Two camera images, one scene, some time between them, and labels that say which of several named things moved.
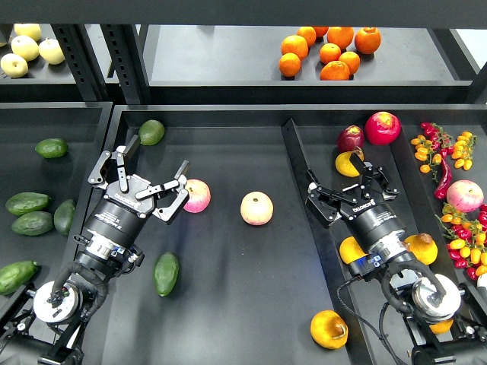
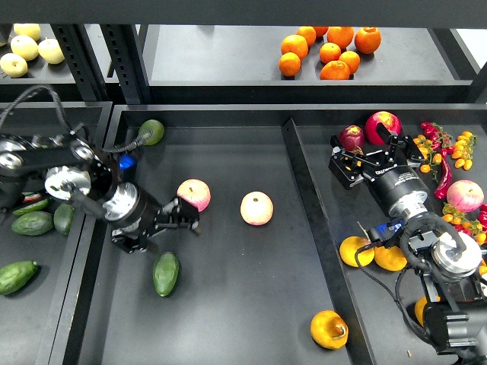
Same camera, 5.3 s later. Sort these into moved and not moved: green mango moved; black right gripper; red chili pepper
Moved: black right gripper
Not moved: green mango moved; red chili pepper
